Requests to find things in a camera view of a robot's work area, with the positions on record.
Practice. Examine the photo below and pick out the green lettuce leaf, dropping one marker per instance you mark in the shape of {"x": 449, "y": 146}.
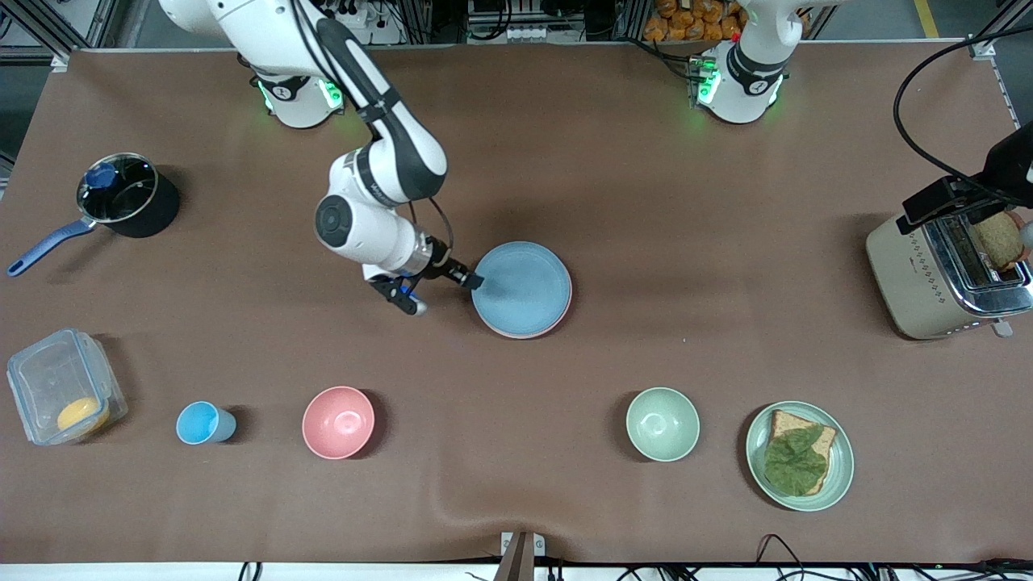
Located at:
{"x": 795, "y": 464}

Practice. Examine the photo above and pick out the brown bread slice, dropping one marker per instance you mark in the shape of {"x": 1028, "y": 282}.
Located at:
{"x": 999, "y": 240}
{"x": 784, "y": 424}

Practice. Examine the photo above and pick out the green plate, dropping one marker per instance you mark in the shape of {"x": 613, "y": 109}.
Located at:
{"x": 842, "y": 468}

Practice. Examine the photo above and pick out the glass lid blue knob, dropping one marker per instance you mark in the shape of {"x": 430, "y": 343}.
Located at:
{"x": 129, "y": 194}

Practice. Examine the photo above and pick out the brown table mat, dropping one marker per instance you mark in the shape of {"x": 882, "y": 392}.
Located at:
{"x": 646, "y": 202}

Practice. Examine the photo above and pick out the pink bowl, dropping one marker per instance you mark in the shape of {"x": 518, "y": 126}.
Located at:
{"x": 338, "y": 423}

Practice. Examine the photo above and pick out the orange round food piece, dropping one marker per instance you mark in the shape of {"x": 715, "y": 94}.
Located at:
{"x": 82, "y": 415}

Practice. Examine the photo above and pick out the green bowl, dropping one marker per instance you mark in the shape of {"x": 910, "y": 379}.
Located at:
{"x": 662, "y": 424}

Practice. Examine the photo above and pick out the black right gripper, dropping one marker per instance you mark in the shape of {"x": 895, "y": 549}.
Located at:
{"x": 446, "y": 265}

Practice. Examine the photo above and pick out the white power strip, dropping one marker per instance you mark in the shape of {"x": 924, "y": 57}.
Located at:
{"x": 526, "y": 33}
{"x": 351, "y": 14}

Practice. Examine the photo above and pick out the blue cup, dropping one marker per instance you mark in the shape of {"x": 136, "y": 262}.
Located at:
{"x": 202, "y": 424}

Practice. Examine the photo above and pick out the metal bracket with post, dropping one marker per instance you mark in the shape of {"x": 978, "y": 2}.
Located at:
{"x": 520, "y": 553}

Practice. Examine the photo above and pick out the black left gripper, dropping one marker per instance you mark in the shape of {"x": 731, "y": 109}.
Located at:
{"x": 1009, "y": 168}

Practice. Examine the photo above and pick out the pink plate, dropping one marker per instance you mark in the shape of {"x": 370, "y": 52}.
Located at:
{"x": 533, "y": 336}

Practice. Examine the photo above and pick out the blue plate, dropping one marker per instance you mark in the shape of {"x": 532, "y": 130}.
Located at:
{"x": 523, "y": 286}

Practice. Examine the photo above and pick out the beige chrome toaster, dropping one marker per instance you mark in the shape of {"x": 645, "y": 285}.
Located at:
{"x": 912, "y": 282}

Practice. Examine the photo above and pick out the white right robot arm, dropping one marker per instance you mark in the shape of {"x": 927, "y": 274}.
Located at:
{"x": 371, "y": 226}

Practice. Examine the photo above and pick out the orange snack packets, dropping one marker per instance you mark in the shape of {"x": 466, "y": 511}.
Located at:
{"x": 694, "y": 20}

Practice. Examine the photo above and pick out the clear plastic food container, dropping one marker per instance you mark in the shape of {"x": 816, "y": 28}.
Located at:
{"x": 48, "y": 375}

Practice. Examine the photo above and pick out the aluminium frame profile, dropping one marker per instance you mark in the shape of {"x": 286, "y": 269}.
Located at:
{"x": 997, "y": 28}
{"x": 48, "y": 28}

